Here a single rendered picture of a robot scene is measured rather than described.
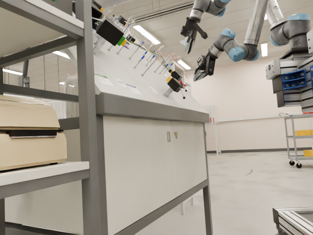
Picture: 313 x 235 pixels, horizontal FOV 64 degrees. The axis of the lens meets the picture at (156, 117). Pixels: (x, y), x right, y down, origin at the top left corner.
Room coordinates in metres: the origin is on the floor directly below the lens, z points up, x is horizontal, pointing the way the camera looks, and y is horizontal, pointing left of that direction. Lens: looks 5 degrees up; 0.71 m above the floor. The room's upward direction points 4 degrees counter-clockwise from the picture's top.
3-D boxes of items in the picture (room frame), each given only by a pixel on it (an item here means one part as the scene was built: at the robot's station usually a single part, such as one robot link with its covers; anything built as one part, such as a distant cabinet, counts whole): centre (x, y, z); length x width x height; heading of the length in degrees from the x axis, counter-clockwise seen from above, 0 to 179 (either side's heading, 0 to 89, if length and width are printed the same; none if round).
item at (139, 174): (1.08, 0.06, 0.60); 0.55 x 0.02 x 0.39; 152
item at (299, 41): (1.46, -0.88, 1.21); 0.15 x 0.15 x 0.10
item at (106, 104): (1.32, -0.09, 0.83); 1.18 x 0.05 x 0.06; 152
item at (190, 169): (1.57, -0.20, 0.60); 0.55 x 0.03 x 0.39; 152
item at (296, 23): (1.47, -0.88, 1.33); 0.13 x 0.12 x 0.14; 11
